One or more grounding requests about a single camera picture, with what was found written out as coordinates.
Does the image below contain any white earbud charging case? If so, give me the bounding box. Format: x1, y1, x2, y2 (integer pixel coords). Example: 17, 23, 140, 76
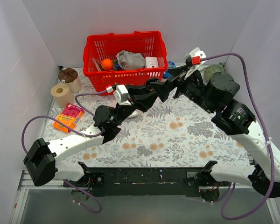
128, 110, 138, 119

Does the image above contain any black earbud charging case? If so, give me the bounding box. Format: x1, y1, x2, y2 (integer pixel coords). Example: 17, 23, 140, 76
145, 78, 160, 92

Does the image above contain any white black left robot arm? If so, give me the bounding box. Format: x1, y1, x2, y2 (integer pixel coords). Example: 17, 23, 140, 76
23, 84, 158, 187

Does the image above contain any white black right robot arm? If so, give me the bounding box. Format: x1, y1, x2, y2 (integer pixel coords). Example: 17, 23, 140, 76
150, 70, 280, 198

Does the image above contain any blue white wipes canister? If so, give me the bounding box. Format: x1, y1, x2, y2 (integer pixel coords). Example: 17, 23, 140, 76
162, 61, 176, 79

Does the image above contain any green netted melon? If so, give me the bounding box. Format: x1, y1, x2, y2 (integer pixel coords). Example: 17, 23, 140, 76
203, 64, 224, 82

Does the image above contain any white small box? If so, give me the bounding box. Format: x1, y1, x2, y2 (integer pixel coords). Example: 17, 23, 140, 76
145, 56, 159, 68

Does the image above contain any crumpled grey paper bag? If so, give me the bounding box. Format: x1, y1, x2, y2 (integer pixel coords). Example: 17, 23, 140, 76
116, 50, 145, 70

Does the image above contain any red plastic shopping basket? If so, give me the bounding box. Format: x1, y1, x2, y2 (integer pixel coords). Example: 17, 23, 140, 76
83, 31, 168, 92

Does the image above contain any orange fruit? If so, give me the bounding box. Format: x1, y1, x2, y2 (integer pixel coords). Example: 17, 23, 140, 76
101, 58, 113, 70

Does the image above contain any floral patterned table mat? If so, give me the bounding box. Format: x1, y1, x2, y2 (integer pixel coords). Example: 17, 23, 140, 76
36, 64, 252, 168

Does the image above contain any orange pink candy box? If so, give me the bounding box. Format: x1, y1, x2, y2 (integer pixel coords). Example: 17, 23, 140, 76
56, 103, 84, 129

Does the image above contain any beige toilet paper roll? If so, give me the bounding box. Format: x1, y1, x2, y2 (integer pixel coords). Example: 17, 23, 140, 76
50, 83, 74, 108

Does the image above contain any brown topped paper roll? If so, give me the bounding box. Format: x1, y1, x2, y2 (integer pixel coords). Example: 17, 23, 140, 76
58, 68, 82, 93

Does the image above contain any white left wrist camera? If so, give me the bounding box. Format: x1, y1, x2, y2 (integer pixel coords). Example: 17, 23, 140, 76
105, 84, 132, 106

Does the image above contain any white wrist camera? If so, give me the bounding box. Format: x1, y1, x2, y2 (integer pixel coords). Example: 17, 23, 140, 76
105, 84, 132, 106
185, 47, 206, 79

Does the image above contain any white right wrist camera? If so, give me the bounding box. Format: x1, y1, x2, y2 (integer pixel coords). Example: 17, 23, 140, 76
185, 47, 206, 79

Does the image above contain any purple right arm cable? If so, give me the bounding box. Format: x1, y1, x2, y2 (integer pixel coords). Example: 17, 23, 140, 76
200, 52, 275, 220

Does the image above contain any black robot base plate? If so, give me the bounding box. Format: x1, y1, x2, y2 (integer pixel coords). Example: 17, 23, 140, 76
70, 168, 228, 201

